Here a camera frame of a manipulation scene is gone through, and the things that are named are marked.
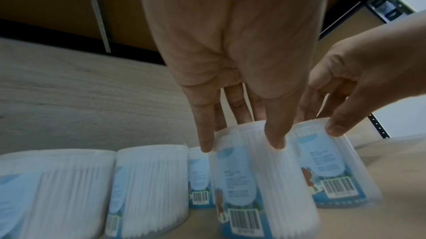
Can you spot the person's right hand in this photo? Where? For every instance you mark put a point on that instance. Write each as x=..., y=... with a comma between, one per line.
x=376, y=61

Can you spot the person's left hand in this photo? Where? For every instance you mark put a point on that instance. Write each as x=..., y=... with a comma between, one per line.
x=233, y=35

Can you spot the clear cotton swab container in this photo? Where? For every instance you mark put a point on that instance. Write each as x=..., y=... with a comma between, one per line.
x=149, y=188
x=263, y=180
x=199, y=180
x=332, y=164
x=50, y=193

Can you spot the clear plastic label holder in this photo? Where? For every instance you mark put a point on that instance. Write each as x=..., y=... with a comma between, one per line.
x=384, y=8

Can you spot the perforated black shelf upright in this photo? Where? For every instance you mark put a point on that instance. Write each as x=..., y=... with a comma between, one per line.
x=379, y=126

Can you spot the grey metal shelf brace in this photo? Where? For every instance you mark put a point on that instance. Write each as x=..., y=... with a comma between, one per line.
x=96, y=9

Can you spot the light wood shelf back panel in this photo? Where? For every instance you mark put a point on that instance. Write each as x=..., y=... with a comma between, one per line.
x=83, y=96

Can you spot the black metal shelf beam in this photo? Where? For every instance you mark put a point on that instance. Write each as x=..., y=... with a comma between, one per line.
x=66, y=37

